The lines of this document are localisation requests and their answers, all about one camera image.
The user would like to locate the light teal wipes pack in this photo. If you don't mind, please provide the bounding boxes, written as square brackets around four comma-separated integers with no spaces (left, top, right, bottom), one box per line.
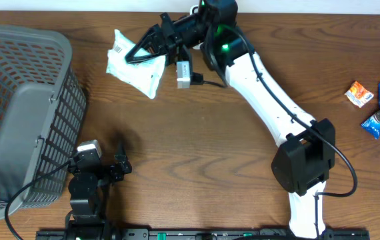
[106,29,166,99]

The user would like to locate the orange snack packet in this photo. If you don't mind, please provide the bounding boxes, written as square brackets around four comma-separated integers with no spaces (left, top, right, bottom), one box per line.
[344,81,374,108]

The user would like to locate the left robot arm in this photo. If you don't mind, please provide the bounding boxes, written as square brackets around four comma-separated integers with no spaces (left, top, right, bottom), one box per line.
[65,140,132,240]

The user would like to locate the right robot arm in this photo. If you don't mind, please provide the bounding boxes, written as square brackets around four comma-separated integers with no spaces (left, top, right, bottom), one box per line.
[125,0,335,239]

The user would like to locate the white barcode scanner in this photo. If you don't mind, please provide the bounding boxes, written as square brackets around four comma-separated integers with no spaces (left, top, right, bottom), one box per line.
[189,5,201,50]

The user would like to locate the grey plastic mesh basket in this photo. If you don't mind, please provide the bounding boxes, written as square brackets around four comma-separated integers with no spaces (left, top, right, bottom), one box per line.
[0,25,87,220]

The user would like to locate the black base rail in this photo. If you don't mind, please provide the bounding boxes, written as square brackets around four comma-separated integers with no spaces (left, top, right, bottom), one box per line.
[36,227,371,240]

